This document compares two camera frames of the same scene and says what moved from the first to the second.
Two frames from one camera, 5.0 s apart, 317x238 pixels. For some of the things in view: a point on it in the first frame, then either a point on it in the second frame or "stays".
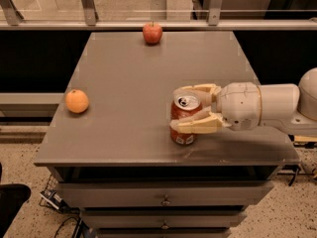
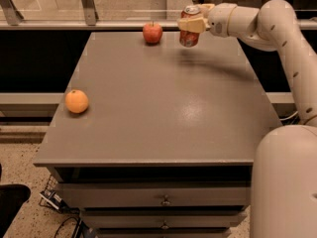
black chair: (12, 198) stays
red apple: (152, 33) stays
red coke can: (182, 105) -> (187, 38)
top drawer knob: (165, 201) stays
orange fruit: (76, 101) stays
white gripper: (238, 105) -> (218, 20)
